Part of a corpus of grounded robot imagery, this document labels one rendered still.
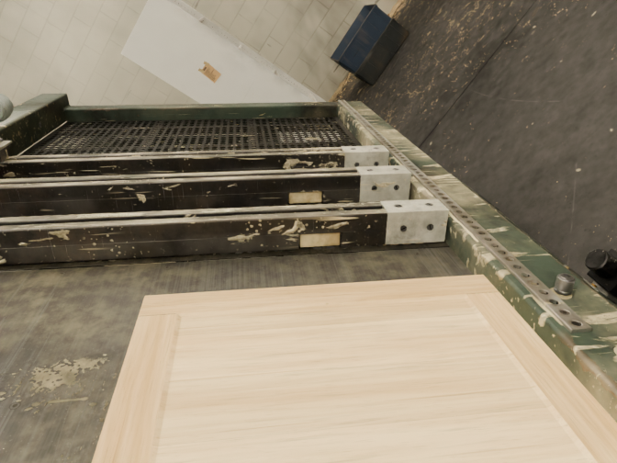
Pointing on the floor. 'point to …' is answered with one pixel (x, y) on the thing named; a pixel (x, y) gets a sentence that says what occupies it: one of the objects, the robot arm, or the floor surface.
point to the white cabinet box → (206, 59)
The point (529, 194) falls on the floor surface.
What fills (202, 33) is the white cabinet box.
